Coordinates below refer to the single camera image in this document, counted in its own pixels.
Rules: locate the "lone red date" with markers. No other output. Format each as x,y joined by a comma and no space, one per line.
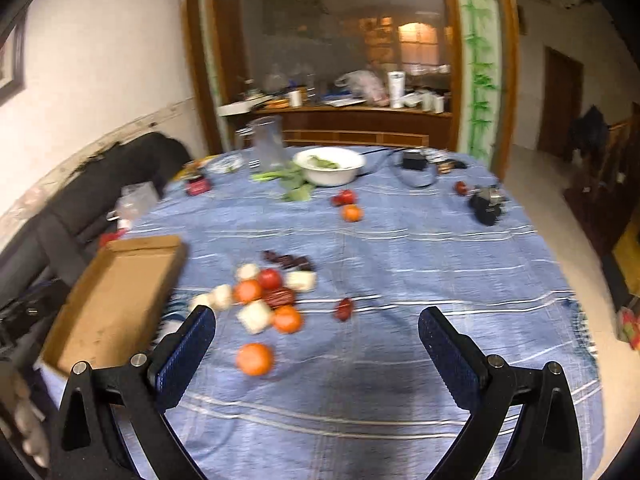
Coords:
344,309

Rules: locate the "white sugarcane chunk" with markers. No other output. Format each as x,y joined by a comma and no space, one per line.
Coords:
221,297
255,316
247,271
301,281

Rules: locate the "orange tangerine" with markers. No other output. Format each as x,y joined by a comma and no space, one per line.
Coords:
247,291
287,320
351,213
254,359

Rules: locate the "white bowl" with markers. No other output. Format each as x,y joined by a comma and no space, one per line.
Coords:
329,166

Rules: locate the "white tall box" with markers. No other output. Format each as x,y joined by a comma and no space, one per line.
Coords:
396,88

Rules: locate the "dark date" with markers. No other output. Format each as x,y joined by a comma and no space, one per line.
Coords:
270,256
287,261

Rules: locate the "dark plum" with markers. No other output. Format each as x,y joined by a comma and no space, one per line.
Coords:
304,264

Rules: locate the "red plastic bag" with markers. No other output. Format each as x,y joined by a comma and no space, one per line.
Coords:
109,237

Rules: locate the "far red date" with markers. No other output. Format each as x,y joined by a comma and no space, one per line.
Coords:
461,188

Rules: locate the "framed wall picture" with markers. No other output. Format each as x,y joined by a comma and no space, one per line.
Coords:
12,61

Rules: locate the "black power adapter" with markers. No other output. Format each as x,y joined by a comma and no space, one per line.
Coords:
413,160

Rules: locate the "wooden cabinet counter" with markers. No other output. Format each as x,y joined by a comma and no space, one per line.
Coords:
353,125

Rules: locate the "black teapot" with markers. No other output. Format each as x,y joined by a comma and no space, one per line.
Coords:
487,204

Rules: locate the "pink plastic bag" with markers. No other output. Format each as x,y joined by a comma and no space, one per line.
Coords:
364,84

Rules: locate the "small red-labelled jar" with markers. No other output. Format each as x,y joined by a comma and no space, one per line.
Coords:
197,185

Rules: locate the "clear plastic bag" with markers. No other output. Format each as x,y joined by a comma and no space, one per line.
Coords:
135,200

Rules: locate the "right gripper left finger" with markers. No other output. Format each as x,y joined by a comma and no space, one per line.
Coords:
88,442

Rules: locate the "clear glass pitcher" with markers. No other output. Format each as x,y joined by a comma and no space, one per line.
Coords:
261,144

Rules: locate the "red tomato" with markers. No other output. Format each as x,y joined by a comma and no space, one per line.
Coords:
269,279
347,197

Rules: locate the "large red date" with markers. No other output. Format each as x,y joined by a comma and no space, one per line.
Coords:
280,297

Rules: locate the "green leafy vegetable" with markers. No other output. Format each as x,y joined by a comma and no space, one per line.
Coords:
296,187

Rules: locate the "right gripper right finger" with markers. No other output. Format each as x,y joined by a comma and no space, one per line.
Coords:
545,443

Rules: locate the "black sofa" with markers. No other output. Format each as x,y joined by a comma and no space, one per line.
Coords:
59,241

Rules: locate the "blue plaid tablecloth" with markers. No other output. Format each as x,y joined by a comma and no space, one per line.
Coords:
362,399

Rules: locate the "cardboard box tray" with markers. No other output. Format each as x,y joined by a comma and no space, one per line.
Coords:
114,308

